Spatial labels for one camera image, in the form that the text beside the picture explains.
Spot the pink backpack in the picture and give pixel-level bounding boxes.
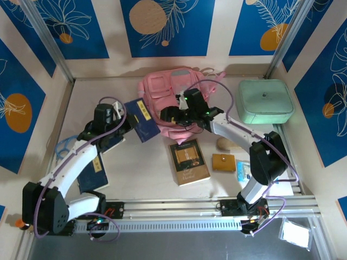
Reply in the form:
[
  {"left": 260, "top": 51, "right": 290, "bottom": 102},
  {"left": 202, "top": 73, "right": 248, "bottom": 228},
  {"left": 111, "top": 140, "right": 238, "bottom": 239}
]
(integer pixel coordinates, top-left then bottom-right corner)
[{"left": 137, "top": 68, "right": 227, "bottom": 146}]

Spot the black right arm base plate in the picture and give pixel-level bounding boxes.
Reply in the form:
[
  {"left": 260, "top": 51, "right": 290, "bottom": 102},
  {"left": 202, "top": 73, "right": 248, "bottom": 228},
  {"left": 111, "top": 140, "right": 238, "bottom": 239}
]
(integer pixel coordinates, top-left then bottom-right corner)
[{"left": 220, "top": 199, "right": 271, "bottom": 217}]

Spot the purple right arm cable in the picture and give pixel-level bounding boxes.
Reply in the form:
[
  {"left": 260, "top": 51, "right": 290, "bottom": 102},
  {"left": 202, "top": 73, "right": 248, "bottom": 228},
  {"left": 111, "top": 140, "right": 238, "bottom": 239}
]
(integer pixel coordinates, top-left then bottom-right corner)
[{"left": 187, "top": 80, "right": 300, "bottom": 236}]

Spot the black controller board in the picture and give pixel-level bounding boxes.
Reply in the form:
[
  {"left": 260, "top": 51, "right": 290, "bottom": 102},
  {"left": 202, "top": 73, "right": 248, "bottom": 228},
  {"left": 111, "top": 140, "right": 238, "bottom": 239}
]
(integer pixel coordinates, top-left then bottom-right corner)
[
  {"left": 86, "top": 216, "right": 111, "bottom": 231},
  {"left": 241, "top": 216, "right": 268, "bottom": 234}
]

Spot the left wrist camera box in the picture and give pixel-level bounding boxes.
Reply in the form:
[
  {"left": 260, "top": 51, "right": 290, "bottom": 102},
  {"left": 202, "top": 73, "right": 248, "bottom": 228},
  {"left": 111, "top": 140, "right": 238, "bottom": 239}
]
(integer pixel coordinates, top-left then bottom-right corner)
[{"left": 112, "top": 101, "right": 124, "bottom": 120}]

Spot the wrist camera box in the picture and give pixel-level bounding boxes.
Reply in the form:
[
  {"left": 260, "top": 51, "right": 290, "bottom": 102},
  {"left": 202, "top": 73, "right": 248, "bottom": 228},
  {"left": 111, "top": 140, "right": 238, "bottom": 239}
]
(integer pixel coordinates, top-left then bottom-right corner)
[
  {"left": 112, "top": 101, "right": 124, "bottom": 120},
  {"left": 175, "top": 92, "right": 188, "bottom": 109}
]

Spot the tan leather wallet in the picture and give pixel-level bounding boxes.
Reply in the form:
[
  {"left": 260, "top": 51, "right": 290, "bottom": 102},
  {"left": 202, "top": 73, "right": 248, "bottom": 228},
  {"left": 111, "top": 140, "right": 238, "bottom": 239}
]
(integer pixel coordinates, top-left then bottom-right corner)
[{"left": 211, "top": 153, "right": 237, "bottom": 172}]

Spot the aluminium corner post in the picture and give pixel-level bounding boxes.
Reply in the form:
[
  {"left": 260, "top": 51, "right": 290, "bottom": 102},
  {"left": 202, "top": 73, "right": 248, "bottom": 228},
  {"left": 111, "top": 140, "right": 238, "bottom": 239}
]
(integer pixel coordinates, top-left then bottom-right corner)
[
  {"left": 264, "top": 0, "right": 312, "bottom": 79},
  {"left": 20, "top": 0, "right": 75, "bottom": 83}
]

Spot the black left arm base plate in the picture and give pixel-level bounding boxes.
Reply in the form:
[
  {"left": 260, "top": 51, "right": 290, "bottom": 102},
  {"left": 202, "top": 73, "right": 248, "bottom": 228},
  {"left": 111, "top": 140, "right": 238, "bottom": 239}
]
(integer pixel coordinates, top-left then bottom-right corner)
[{"left": 89, "top": 201, "right": 125, "bottom": 220}]

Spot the clear bag with white card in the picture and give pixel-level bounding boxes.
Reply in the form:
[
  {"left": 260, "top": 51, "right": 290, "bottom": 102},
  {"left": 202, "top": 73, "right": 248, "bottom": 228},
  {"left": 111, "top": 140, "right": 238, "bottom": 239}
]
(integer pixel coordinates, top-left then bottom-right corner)
[{"left": 279, "top": 216, "right": 312, "bottom": 249}]

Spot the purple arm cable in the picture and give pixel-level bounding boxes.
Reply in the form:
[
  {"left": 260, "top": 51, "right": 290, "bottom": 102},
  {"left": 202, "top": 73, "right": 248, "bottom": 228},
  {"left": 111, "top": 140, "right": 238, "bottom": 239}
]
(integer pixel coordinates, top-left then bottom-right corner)
[
  {"left": 187, "top": 80, "right": 300, "bottom": 236},
  {"left": 34, "top": 96, "right": 128, "bottom": 243}
]

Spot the brown bottle with orange cap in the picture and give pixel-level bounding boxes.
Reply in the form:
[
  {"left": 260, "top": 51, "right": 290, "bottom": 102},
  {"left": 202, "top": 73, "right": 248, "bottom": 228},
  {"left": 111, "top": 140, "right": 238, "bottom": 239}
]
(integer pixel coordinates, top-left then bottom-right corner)
[{"left": 15, "top": 218, "right": 30, "bottom": 231}]

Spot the black ribbed block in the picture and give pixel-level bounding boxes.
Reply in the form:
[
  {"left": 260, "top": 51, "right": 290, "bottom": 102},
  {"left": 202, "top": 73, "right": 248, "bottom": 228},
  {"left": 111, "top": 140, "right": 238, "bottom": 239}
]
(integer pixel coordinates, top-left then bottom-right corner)
[{"left": 64, "top": 219, "right": 76, "bottom": 236}]

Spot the mint green zip case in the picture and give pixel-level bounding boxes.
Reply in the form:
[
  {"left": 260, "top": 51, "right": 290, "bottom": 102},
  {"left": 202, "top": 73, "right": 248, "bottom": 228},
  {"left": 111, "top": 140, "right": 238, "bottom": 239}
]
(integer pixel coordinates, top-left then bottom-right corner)
[{"left": 234, "top": 79, "right": 295, "bottom": 125}]

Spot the beige oval stone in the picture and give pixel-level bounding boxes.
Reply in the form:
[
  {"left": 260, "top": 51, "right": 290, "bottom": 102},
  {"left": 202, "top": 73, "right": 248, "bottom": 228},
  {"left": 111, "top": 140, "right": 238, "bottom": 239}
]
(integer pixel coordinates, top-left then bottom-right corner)
[{"left": 216, "top": 136, "right": 245, "bottom": 151}]

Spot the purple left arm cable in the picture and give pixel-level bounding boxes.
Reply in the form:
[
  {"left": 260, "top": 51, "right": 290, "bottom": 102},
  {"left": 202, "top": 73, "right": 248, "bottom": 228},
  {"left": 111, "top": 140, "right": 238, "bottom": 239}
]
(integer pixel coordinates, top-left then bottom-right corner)
[{"left": 34, "top": 96, "right": 128, "bottom": 243}]

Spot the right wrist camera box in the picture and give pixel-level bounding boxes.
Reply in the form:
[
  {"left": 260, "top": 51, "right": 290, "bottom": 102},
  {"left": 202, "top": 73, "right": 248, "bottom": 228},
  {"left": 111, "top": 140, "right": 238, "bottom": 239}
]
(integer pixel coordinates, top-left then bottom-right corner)
[{"left": 175, "top": 92, "right": 188, "bottom": 109}]

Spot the blue white tissue packet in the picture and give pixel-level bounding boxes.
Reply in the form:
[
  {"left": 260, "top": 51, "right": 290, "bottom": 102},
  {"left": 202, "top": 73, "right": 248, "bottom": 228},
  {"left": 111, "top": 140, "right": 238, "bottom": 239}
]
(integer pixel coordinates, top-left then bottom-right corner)
[{"left": 235, "top": 159, "right": 255, "bottom": 183}]

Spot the dark brown paperback book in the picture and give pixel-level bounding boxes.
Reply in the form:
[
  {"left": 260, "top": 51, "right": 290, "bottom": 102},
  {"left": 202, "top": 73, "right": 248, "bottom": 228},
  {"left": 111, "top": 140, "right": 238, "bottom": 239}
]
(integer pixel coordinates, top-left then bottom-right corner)
[{"left": 168, "top": 138, "right": 211, "bottom": 187}]

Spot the grey slotted cable duct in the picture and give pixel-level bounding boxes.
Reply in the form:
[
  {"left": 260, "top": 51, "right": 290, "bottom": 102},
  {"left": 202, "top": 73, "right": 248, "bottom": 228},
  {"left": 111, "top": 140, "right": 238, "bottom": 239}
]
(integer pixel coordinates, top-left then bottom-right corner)
[{"left": 74, "top": 218, "right": 243, "bottom": 233}]

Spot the aluminium rail frame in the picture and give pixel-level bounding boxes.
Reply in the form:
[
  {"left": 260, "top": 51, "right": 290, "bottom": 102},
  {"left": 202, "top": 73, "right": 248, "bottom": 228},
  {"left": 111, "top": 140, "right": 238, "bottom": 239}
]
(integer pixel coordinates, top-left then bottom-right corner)
[{"left": 25, "top": 196, "right": 322, "bottom": 217}]

